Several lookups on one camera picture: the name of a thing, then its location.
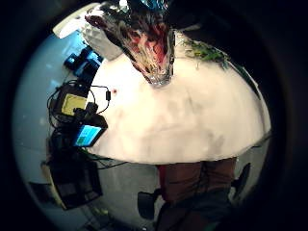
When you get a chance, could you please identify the green leaves and stems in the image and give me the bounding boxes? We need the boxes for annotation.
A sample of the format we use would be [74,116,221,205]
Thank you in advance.
[181,38,233,70]

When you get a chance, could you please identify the black stand with clamp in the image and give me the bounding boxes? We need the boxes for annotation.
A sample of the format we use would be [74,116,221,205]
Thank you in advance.
[63,46,104,85]

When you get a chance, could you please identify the black device with yellow screen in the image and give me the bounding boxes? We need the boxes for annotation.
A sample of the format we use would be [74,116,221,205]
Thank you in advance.
[52,84,94,124]

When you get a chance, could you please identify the black device with blue screen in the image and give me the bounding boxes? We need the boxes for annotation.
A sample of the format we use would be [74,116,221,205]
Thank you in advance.
[70,114,109,149]

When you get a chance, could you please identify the the person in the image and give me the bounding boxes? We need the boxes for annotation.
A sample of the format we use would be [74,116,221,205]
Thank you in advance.
[155,157,239,231]

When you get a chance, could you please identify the black office chair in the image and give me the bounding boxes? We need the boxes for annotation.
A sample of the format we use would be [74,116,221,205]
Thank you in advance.
[137,163,252,222]

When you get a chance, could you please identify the black crate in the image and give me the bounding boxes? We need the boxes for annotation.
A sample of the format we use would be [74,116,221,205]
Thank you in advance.
[40,157,104,211]

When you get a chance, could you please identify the black cable with plug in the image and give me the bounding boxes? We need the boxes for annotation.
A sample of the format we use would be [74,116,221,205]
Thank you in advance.
[90,84,113,116]

